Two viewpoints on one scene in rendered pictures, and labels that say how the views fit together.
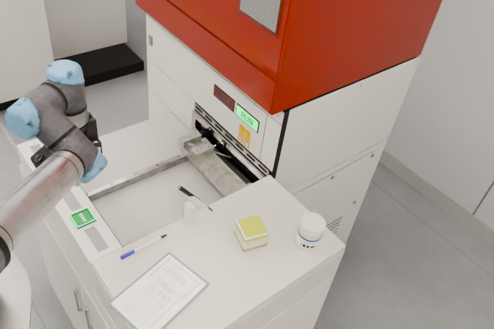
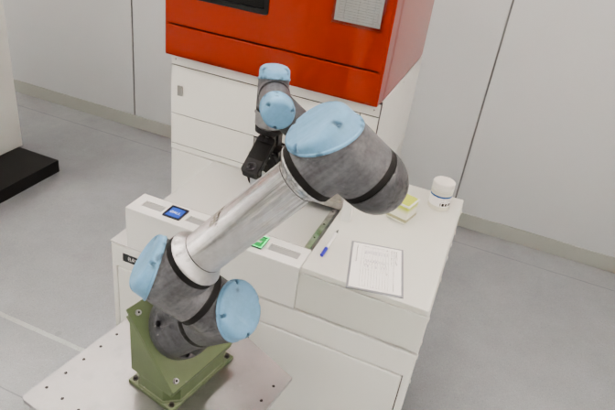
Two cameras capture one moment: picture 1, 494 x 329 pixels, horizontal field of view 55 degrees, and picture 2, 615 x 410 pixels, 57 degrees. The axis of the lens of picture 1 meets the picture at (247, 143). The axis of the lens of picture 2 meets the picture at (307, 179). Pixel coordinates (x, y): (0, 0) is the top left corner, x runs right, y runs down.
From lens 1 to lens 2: 100 cm
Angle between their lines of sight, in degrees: 26
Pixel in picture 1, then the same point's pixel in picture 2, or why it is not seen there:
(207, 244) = (373, 228)
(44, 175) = not seen: hidden behind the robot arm
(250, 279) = (426, 239)
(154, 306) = (381, 276)
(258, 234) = (414, 202)
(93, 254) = (295, 262)
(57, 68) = (274, 68)
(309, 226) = (446, 184)
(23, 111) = (285, 99)
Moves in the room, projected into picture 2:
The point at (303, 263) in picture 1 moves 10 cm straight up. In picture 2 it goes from (448, 218) to (457, 191)
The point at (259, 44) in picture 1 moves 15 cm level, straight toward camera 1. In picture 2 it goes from (360, 44) to (384, 60)
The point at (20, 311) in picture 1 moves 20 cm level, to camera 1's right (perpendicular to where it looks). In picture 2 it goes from (243, 344) to (315, 328)
